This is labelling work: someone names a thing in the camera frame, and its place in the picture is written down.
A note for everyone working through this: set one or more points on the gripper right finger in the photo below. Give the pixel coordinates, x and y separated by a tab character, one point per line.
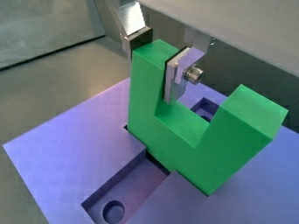
180	66

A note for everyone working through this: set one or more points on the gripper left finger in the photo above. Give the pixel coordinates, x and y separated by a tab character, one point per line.
135	33

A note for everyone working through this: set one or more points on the green U-shaped block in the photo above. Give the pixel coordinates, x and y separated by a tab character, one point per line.
204	150

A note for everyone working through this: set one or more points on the purple board with cross slot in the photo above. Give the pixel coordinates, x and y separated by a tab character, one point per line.
90	175

